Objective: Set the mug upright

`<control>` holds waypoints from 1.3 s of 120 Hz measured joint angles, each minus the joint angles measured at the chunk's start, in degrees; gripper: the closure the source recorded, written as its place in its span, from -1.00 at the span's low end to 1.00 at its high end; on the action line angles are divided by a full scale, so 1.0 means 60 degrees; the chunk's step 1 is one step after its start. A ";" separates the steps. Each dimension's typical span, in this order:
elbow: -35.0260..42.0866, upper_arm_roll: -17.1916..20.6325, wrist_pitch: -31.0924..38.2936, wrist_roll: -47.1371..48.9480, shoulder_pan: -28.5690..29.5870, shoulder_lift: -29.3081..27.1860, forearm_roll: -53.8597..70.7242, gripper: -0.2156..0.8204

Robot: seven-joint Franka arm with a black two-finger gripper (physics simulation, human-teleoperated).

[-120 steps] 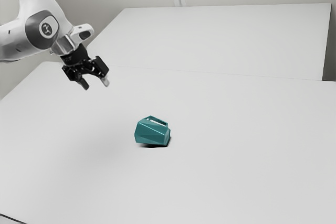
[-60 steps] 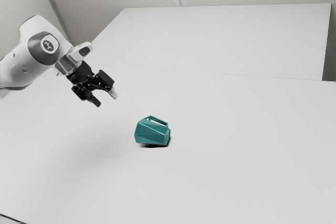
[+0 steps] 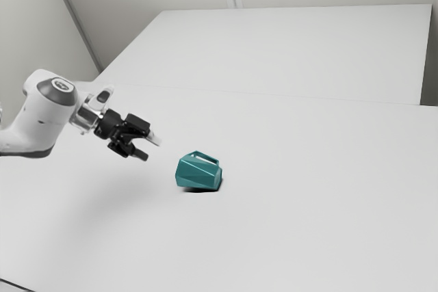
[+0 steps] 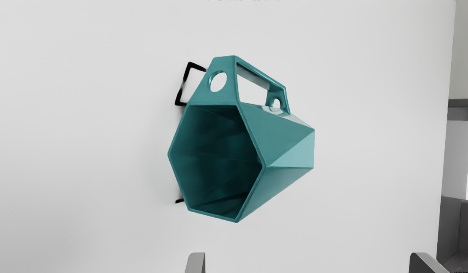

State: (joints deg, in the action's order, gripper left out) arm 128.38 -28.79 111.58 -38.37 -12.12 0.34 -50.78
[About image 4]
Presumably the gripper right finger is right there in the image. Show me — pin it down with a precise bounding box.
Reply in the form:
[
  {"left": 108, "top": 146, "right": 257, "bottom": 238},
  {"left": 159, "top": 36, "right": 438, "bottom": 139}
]
[{"left": 409, "top": 252, "right": 450, "bottom": 273}]

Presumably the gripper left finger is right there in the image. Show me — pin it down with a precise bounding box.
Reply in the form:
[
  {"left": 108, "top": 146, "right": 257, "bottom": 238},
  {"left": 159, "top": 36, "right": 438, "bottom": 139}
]
[{"left": 185, "top": 253, "right": 206, "bottom": 273}]

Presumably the teal faceted mug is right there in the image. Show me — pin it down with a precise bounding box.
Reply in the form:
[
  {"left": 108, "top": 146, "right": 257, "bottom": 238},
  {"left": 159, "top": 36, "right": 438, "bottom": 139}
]
[{"left": 167, "top": 55, "right": 315, "bottom": 223}]

